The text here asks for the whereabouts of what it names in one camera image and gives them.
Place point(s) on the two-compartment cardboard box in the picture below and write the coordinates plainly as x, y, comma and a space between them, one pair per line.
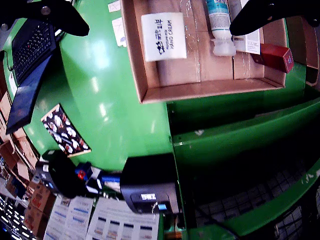
312, 57

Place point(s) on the long white carton box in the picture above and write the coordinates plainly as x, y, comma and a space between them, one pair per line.
250, 42

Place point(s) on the red print cardboard boxes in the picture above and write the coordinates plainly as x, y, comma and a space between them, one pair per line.
37, 207

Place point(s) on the black box device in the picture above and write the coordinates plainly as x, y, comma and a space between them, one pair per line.
147, 180

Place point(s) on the shallow cardboard tray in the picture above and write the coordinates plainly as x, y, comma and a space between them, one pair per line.
180, 87

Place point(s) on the blue and red item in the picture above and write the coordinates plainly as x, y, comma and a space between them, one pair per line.
85, 172

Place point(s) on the black rounded object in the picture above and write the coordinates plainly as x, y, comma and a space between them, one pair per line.
62, 175

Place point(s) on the green metal shelf unit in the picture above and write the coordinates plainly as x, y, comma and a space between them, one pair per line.
225, 140

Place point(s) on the dark red carton box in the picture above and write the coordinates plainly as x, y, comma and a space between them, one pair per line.
275, 57

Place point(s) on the paper scrap with blue mark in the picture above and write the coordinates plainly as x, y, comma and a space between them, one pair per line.
119, 31

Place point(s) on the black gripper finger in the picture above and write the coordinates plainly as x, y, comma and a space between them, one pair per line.
57, 15
260, 12

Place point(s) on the cow print hand cream box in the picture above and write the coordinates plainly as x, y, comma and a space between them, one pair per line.
163, 37

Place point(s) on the black floral patterned card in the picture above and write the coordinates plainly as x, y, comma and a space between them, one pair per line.
65, 132

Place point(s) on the white bottle teal label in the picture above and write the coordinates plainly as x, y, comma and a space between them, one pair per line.
220, 20

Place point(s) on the black laptop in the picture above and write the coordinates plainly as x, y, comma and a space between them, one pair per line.
32, 47

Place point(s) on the printed paper sheet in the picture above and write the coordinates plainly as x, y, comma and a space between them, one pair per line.
67, 220
125, 222

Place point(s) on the taped white paper scrap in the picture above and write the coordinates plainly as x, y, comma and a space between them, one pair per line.
114, 6

